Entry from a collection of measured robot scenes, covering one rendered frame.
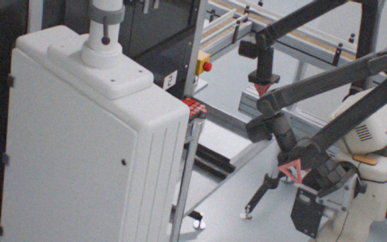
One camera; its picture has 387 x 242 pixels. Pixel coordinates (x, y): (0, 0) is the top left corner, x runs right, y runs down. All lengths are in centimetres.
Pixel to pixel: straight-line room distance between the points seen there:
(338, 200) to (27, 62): 101
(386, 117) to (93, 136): 98
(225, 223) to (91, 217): 206
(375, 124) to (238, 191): 195
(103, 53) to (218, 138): 120
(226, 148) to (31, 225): 96
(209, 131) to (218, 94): 202
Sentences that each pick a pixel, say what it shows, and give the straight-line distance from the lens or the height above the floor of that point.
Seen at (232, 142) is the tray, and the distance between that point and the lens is 327.
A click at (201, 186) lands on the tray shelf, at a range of 302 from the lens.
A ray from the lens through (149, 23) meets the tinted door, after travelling 302.
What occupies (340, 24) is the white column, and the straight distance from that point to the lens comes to 461.
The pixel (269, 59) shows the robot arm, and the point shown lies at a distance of 311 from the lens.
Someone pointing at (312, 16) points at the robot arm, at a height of 147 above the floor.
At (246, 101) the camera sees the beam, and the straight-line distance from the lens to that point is 430.
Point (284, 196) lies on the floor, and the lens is 459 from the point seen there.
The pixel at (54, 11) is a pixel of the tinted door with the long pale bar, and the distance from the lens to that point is 255.
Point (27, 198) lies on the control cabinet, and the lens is 251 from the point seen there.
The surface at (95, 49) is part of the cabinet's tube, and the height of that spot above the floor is 163.
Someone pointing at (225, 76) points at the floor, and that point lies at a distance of 553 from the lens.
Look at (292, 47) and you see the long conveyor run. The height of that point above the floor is 89.
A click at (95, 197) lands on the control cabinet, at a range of 226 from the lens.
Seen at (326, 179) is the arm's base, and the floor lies 120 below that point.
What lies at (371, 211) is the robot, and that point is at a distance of 284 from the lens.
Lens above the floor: 266
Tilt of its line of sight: 32 degrees down
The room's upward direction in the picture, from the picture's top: 11 degrees clockwise
